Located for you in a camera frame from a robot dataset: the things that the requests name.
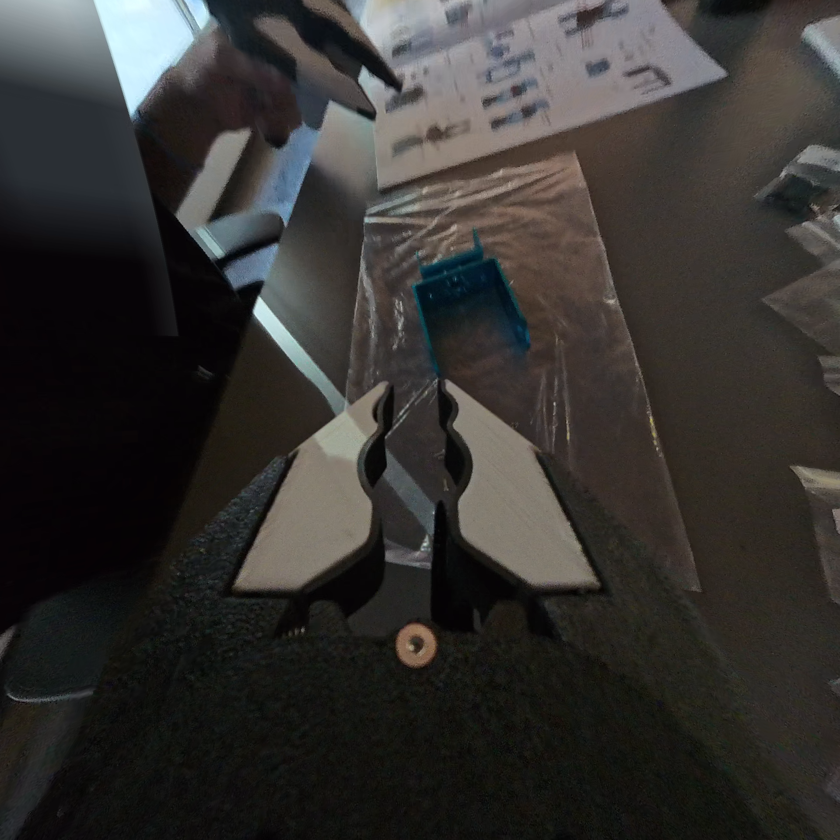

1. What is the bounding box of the grey mesh chair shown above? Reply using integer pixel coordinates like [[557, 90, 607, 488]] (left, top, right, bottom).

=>
[[0, 577, 155, 706]]

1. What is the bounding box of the teal metal U bracket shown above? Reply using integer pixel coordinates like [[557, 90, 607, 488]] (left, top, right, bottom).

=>
[[412, 259, 531, 375]]

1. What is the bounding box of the dark grey desk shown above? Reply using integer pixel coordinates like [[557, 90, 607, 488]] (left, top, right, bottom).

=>
[[177, 0, 840, 840]]

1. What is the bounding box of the assembly instruction manual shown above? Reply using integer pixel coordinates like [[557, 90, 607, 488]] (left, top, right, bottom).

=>
[[364, 0, 729, 191]]

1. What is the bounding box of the person's left forearm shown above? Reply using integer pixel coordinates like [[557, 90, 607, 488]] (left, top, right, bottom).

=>
[[134, 29, 224, 211]]

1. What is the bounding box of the large clear plastic bag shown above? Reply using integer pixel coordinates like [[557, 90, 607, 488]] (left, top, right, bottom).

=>
[[348, 151, 702, 592]]

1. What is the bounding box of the small teal metal bracket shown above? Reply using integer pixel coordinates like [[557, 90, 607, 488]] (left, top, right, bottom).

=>
[[416, 228, 488, 277]]

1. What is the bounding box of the person's left hand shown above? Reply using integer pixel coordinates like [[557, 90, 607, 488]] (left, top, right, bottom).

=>
[[193, 42, 309, 150]]

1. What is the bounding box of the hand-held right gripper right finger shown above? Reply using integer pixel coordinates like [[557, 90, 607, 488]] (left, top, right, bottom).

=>
[[432, 379, 601, 632]]

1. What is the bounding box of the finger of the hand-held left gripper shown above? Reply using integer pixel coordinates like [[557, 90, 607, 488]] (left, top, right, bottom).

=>
[[255, 12, 379, 120], [320, 0, 406, 93]]

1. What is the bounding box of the pile of small hardware bags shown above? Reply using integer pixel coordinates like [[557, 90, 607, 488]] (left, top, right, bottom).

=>
[[755, 144, 840, 572]]

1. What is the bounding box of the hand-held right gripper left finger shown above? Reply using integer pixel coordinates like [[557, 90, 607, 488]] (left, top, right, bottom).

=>
[[233, 382, 395, 621]]

